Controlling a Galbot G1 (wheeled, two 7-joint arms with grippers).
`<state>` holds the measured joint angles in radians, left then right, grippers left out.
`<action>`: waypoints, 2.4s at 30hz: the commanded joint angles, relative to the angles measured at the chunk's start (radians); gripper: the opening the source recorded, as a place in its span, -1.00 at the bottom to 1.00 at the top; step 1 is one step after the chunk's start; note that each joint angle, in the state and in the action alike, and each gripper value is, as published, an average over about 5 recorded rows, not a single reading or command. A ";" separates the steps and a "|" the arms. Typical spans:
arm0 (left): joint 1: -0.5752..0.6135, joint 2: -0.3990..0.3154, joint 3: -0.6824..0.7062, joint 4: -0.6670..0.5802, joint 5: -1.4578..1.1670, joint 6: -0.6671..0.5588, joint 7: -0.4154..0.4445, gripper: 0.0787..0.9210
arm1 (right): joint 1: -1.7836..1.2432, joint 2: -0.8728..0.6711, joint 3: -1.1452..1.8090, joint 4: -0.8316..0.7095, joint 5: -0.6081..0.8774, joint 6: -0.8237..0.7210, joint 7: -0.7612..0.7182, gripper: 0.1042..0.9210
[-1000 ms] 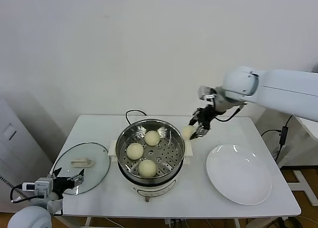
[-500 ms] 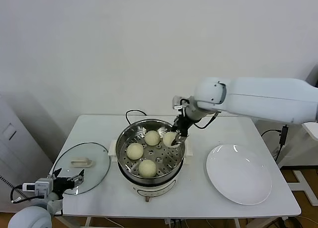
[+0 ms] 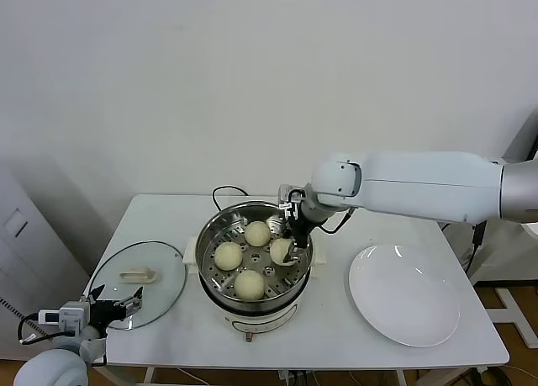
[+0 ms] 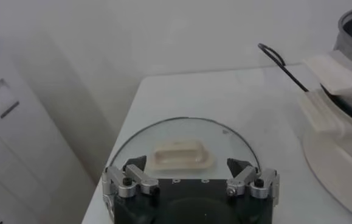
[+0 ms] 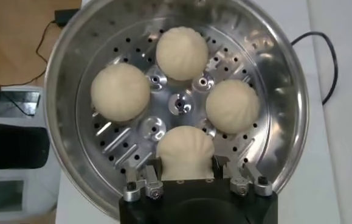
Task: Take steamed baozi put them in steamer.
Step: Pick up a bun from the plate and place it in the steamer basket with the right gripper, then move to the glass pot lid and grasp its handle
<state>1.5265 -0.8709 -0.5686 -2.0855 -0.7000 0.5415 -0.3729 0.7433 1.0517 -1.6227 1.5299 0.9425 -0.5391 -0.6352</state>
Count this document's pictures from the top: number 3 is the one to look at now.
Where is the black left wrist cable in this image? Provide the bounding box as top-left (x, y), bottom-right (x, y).
top-left (17, 313), bottom-right (60, 345)

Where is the white steamed baozi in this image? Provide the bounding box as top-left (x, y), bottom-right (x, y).
top-left (214, 241), bottom-right (244, 272)
top-left (234, 269), bottom-right (266, 301)
top-left (244, 220), bottom-right (272, 248)
top-left (268, 238), bottom-right (293, 266)

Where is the black cable with adapter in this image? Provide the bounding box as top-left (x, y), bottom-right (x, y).
top-left (463, 221), bottom-right (488, 274)

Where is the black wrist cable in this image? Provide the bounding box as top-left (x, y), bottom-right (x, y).
top-left (319, 207), bottom-right (354, 235)
top-left (17, 313), bottom-right (60, 345)

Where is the cream electric pot base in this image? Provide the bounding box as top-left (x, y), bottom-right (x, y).
top-left (187, 264), bottom-right (325, 344)

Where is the stainless steel steamer basket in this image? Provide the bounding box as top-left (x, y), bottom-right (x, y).
top-left (182, 199), bottom-right (328, 312)

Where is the white round plate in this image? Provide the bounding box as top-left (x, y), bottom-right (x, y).
top-left (347, 243), bottom-right (462, 348)

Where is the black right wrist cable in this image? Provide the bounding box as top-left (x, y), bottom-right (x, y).
top-left (319, 207), bottom-right (354, 235)

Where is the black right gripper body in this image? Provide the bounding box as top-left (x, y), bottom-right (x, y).
top-left (289, 207), bottom-right (315, 238)

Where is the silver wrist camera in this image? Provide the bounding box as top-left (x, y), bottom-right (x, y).
top-left (277, 183), bottom-right (306, 219)
top-left (38, 301), bottom-right (92, 332)

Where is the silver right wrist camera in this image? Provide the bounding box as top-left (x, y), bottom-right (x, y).
top-left (277, 183), bottom-right (306, 219)

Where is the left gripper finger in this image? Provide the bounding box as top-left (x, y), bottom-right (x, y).
top-left (115, 287), bottom-right (144, 320)
top-left (87, 283), bottom-right (106, 305)

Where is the white table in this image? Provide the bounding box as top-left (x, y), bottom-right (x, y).
top-left (86, 193), bottom-right (510, 386)

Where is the black floor cable bundle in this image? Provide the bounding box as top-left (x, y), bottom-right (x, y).
top-left (457, 367), bottom-right (520, 386)

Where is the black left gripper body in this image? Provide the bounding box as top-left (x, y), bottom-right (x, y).
top-left (86, 299), bottom-right (127, 330)

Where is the white cabinet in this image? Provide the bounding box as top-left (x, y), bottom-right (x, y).
top-left (0, 162), bottom-right (92, 362)

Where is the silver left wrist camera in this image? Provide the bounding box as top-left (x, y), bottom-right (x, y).
top-left (38, 301), bottom-right (92, 332)

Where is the round glass pot lid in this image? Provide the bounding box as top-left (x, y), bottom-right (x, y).
top-left (87, 241), bottom-right (187, 331)

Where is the black pot power cord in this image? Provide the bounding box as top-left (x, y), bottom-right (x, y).
top-left (209, 186), bottom-right (249, 213)

